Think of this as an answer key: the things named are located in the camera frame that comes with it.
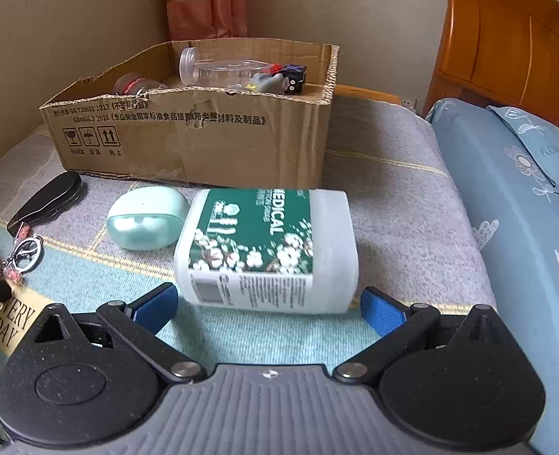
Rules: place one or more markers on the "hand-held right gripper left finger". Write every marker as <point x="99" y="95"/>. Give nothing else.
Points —
<point x="158" y="305"/>

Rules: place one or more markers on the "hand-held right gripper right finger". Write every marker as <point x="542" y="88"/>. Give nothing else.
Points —
<point x="379" y="312"/>

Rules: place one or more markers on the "white plastic bottle green label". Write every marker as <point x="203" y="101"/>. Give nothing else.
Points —
<point x="265" y="251"/>

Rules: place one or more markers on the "brown cardboard box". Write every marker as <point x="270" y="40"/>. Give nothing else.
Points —
<point x="241" y="147"/>

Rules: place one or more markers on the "glass bottle with silver cap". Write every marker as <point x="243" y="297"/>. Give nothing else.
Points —
<point x="135" y="84"/>

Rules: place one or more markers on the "clear glass container with lid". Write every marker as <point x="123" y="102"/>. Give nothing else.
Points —
<point x="234" y="73"/>

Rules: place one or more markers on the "grey elephant toy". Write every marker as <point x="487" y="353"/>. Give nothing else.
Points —
<point x="260" y="83"/>

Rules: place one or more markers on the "black cube toy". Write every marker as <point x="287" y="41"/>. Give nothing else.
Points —
<point x="293" y="78"/>

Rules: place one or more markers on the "small red black toy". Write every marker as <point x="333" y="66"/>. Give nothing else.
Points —
<point x="274" y="69"/>

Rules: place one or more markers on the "mint green earbud case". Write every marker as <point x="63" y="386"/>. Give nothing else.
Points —
<point x="144" y="220"/>

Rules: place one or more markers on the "striped grey teal blanket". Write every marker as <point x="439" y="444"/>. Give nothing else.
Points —
<point x="402" y="227"/>

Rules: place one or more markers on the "black key case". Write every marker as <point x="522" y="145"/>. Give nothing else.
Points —
<point x="47" y="199"/>

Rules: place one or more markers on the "blue floral bed sheet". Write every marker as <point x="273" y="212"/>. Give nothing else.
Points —
<point x="521" y="284"/>

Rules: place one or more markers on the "blue floral pillow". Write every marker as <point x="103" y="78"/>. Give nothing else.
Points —
<point x="545" y="151"/>

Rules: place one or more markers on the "wooden headboard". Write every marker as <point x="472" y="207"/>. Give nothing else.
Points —
<point x="507" y="42"/>

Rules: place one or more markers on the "pink patterned curtain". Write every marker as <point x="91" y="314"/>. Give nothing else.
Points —
<point x="203" y="0"/>

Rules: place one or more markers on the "white wall charger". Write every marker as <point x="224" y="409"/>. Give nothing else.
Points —
<point x="410" y="105"/>

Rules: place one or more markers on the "wooden side bed frame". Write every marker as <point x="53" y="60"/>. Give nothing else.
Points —
<point x="360" y="92"/>

